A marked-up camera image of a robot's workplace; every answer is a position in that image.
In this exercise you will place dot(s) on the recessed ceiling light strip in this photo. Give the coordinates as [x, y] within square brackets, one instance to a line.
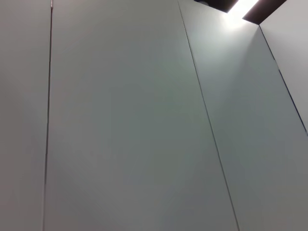
[240, 7]

